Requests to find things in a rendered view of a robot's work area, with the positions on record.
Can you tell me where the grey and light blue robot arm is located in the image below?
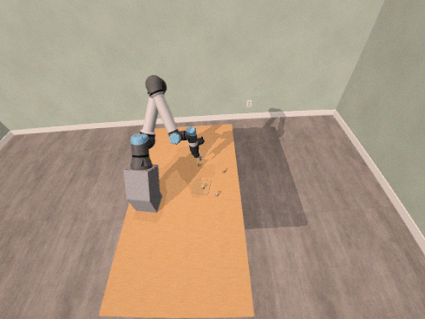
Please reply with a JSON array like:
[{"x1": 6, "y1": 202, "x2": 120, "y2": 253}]
[{"x1": 131, "y1": 75, "x2": 198, "y2": 170}]

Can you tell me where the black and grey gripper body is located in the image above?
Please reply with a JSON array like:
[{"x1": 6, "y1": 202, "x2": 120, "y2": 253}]
[{"x1": 188, "y1": 137, "x2": 205, "y2": 158}]

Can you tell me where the tan flat mat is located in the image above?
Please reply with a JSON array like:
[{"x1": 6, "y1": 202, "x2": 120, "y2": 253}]
[{"x1": 191, "y1": 179, "x2": 211, "y2": 195}]

